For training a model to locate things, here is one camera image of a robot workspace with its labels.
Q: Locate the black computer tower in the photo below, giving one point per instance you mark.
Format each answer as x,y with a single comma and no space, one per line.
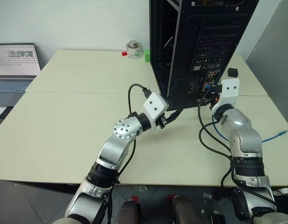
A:
204,35

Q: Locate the small red block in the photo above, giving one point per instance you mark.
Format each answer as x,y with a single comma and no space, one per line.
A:
124,53

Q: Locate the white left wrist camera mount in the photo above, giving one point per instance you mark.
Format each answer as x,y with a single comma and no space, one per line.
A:
154,105

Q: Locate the dark rounded shape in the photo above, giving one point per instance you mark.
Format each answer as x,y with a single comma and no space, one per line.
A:
128,212
182,210

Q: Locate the green block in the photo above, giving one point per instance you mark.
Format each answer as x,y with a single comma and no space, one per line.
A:
147,56

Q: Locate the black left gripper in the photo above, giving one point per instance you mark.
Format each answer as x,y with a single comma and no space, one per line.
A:
162,121

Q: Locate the small black box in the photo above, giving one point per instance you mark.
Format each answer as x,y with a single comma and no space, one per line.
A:
233,72

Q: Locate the grey open laptop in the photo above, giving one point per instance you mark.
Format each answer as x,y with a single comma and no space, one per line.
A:
15,58

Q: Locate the white tape roll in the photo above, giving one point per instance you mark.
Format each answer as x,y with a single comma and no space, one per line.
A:
134,50

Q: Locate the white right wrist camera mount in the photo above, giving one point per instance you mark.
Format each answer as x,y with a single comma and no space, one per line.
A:
230,89

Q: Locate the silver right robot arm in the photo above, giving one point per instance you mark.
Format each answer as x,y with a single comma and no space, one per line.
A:
242,137

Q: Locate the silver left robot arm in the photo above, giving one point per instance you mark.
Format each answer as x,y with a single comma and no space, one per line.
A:
121,130

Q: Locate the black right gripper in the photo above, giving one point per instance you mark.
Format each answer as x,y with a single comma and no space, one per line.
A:
216,93

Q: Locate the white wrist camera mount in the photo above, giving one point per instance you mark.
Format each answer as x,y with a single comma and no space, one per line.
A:
154,105
230,89

